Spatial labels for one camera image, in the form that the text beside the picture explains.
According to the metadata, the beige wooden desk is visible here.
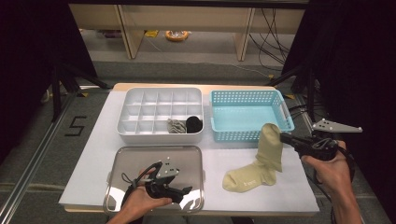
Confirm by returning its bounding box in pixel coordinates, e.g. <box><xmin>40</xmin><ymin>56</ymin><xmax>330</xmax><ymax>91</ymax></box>
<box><xmin>68</xmin><ymin>3</ymin><xmax>306</xmax><ymax>62</ymax></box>

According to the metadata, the white divided storage box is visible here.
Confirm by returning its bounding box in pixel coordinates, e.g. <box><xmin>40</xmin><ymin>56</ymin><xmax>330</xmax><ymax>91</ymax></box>
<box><xmin>117</xmin><ymin>87</ymin><xmax>205</xmax><ymax>146</ymax></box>

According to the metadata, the black hanging cable bundle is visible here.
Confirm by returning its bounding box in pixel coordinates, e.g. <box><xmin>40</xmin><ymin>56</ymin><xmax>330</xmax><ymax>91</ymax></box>
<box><xmin>248</xmin><ymin>7</ymin><xmax>297</xmax><ymax>72</ymax></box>

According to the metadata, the blue plastic basket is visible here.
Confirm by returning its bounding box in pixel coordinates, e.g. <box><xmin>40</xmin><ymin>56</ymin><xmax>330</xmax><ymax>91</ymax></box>
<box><xmin>209</xmin><ymin>89</ymin><xmax>296</xmax><ymax>143</ymax></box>

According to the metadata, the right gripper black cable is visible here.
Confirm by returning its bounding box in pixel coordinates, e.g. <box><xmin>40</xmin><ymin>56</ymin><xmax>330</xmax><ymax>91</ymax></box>
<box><xmin>312</xmin><ymin>146</ymin><xmax>356</xmax><ymax>224</ymax></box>

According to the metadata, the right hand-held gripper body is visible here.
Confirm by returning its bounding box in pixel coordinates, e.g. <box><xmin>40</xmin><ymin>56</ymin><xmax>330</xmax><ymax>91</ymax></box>
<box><xmin>301</xmin><ymin>118</ymin><xmax>363</xmax><ymax>161</ymax></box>

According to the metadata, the aluminium floor rail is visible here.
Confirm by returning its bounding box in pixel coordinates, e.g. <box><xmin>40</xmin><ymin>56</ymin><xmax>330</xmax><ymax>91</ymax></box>
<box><xmin>295</xmin><ymin>92</ymin><xmax>365</xmax><ymax>224</ymax></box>
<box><xmin>0</xmin><ymin>91</ymin><xmax>78</xmax><ymax>224</ymax></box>

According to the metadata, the person's right hand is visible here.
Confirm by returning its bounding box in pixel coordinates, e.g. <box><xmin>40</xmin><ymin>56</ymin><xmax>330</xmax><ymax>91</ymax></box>
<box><xmin>301</xmin><ymin>140</ymin><xmax>353</xmax><ymax>199</ymax></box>

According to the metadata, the black metal stand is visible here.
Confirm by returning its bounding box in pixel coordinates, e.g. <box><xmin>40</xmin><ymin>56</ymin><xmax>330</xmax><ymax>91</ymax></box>
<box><xmin>266</xmin><ymin>63</ymin><xmax>317</xmax><ymax>123</ymax></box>
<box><xmin>50</xmin><ymin>62</ymin><xmax>111</xmax><ymax>123</ymax></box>

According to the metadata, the white floor cable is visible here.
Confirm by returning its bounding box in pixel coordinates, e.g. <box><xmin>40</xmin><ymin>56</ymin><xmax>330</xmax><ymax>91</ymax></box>
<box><xmin>232</xmin><ymin>63</ymin><xmax>272</xmax><ymax>78</ymax></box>

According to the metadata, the black curtain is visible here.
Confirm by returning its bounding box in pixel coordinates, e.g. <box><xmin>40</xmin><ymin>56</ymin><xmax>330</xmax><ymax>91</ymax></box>
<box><xmin>0</xmin><ymin>0</ymin><xmax>98</xmax><ymax>162</ymax></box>
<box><xmin>281</xmin><ymin>0</ymin><xmax>396</xmax><ymax>224</ymax></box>

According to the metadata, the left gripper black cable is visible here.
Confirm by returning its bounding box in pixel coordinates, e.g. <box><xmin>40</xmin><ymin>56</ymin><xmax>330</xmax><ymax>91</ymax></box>
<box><xmin>120</xmin><ymin>161</ymin><xmax>163</xmax><ymax>206</ymax></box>

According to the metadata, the orange tape roll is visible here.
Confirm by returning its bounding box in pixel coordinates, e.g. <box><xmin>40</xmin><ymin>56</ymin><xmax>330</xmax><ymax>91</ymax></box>
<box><xmin>164</xmin><ymin>30</ymin><xmax>190</xmax><ymax>42</ymax></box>

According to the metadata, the person's left hand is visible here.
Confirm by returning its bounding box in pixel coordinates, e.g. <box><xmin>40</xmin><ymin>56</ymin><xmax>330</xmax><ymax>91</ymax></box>
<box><xmin>122</xmin><ymin>167</ymin><xmax>173</xmax><ymax>223</ymax></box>

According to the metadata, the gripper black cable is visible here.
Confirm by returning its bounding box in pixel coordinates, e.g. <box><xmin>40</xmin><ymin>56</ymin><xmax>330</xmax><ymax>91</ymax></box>
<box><xmin>120</xmin><ymin>161</ymin><xmax>163</xmax><ymax>206</ymax></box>
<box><xmin>312</xmin><ymin>146</ymin><xmax>356</xmax><ymax>224</ymax></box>

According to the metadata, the white table board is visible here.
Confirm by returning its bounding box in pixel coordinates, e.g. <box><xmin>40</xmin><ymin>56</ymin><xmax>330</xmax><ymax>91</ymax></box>
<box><xmin>58</xmin><ymin>88</ymin><xmax>320</xmax><ymax>214</ymax></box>

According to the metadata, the black floor cable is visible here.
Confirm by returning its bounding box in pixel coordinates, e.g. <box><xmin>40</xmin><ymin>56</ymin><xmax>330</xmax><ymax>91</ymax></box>
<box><xmin>288</xmin><ymin>104</ymin><xmax>312</xmax><ymax>120</ymax></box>

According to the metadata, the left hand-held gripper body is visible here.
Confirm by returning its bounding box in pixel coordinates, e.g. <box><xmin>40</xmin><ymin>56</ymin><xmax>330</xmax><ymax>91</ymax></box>
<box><xmin>145</xmin><ymin>157</ymin><xmax>185</xmax><ymax>204</ymax></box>

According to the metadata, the black sock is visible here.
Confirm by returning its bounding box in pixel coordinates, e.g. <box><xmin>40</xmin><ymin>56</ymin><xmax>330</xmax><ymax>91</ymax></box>
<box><xmin>185</xmin><ymin>115</ymin><xmax>204</xmax><ymax>134</ymax></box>

